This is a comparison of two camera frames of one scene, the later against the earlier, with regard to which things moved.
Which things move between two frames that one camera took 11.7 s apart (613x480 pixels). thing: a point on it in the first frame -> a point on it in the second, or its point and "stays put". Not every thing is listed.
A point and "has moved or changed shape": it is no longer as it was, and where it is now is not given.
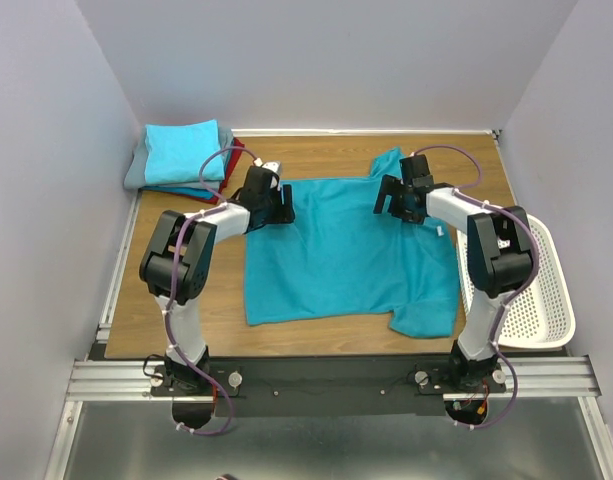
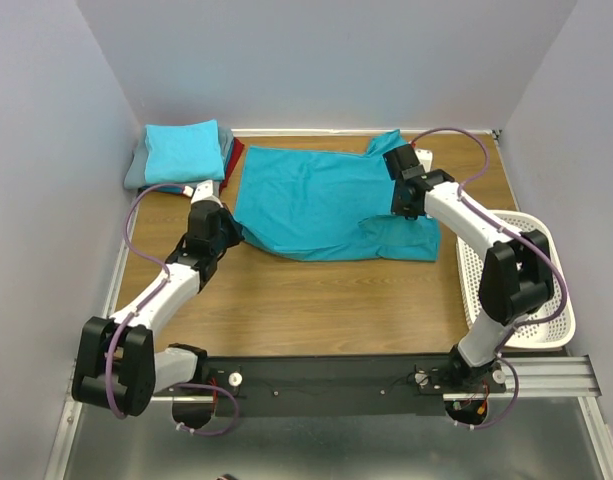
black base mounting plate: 336,386 stays put
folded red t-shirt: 233,160 stays put
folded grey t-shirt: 136,175 stays put
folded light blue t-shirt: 174,153 stays put
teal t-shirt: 339,258 has moved or changed shape
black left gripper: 284,213 -> 235,226
